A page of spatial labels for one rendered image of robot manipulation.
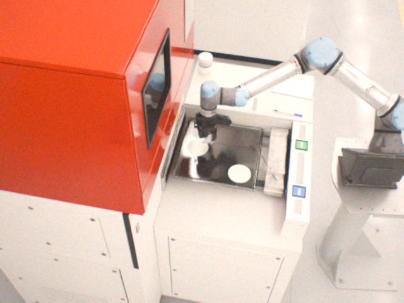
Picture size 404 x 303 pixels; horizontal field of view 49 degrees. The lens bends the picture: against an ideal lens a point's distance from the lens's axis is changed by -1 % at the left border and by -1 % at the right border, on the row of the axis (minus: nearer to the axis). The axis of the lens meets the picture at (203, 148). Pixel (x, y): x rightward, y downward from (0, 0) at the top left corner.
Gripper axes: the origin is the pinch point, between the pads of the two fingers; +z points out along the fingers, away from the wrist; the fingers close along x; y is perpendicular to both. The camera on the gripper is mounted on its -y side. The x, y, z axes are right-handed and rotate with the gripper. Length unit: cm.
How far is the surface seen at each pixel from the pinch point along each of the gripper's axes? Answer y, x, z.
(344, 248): -64, 48, 68
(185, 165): 16.1, 7.8, 1.4
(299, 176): -25.1, 36.0, -4.3
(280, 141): -32.1, 10.2, 3.3
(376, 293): -77, 72, 91
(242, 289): 4, 51, 56
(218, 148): -2.2, 4.0, 1.4
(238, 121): -18.4, -8.0, 1.6
